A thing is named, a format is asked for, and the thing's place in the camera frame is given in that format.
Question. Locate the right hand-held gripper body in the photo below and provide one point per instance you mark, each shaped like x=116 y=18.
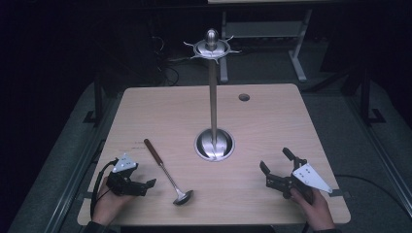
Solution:
x=307 y=176

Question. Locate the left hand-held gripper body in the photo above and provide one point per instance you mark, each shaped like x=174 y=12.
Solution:
x=124 y=164

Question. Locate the metal utensil rack stand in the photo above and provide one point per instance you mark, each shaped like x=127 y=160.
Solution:
x=213 y=97

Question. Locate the person's right hand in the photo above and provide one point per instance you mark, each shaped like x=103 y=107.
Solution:
x=315 y=210

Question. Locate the black metal stand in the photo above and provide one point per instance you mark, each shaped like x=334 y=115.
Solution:
x=366 y=97
x=98 y=100

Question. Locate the white desk frame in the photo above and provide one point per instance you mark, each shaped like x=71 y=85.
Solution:
x=299 y=48

